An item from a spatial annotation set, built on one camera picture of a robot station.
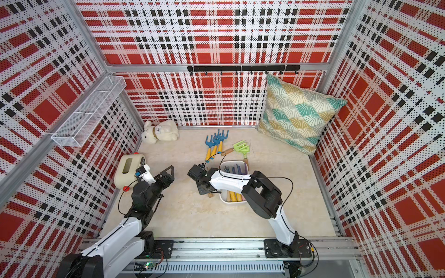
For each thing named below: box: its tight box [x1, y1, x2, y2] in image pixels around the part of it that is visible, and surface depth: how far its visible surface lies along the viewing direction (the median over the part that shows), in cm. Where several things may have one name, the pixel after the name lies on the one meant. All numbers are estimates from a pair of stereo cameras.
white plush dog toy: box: [141, 119, 180, 144], surface depth 110 cm
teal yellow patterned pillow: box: [257, 74, 348, 156], surface depth 92 cm
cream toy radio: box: [114, 153, 147, 192], surface depth 90 cm
